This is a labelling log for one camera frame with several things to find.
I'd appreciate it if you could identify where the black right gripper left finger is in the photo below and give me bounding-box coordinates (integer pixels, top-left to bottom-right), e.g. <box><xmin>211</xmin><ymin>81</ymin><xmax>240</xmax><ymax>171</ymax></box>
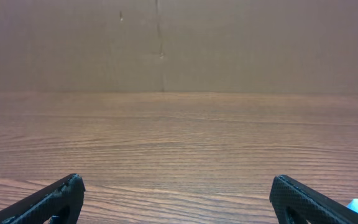
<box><xmin>0</xmin><ymin>174</ymin><xmax>85</xmax><ymax>224</ymax></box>

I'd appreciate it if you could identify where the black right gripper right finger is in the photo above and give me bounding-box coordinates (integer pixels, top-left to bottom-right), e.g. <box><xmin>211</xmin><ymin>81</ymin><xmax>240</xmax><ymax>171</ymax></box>
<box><xmin>269</xmin><ymin>175</ymin><xmax>358</xmax><ymax>224</ymax></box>

